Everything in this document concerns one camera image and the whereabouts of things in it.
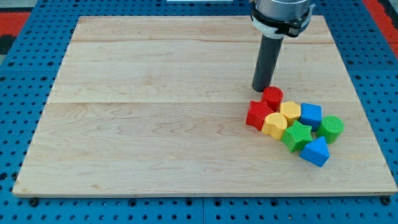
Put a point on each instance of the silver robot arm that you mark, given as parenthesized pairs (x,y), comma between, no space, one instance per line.
(276,19)

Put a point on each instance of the red star block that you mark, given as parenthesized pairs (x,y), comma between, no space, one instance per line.
(257,112)

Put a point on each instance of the green star block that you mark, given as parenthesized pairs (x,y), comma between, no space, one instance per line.
(297,136)

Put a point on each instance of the blue triangle block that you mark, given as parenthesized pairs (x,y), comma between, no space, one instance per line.
(316,152)

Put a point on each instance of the light wooden board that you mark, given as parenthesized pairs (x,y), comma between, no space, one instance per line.
(156,107)

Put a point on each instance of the red cylinder block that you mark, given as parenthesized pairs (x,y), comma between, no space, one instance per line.
(273,96)

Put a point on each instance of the yellow heart block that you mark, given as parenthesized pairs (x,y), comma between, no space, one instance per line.
(274,125)

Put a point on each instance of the yellow hexagon block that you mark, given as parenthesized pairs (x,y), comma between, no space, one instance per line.
(291,111)

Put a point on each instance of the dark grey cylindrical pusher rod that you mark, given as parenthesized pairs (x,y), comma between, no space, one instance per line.
(266,61)

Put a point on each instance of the blue cube block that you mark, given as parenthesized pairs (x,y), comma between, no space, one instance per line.
(311,115)

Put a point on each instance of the green cylinder block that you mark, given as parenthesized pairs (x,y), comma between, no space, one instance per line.
(330,128)

